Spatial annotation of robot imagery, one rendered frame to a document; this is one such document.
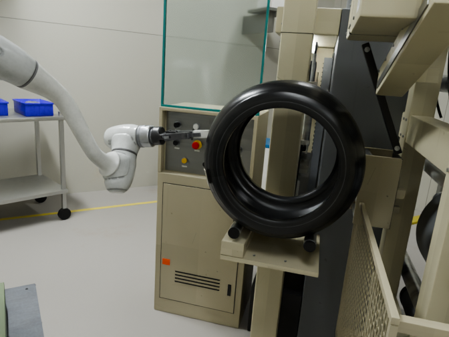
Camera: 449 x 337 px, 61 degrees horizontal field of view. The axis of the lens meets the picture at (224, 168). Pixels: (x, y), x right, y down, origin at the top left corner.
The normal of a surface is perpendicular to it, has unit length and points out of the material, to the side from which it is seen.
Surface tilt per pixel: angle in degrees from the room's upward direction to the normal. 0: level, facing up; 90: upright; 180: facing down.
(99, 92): 90
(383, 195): 90
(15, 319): 0
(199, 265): 90
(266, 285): 90
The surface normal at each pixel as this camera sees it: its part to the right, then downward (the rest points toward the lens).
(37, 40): 0.50, 0.26
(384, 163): -0.25, 0.22
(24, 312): 0.07, -0.97
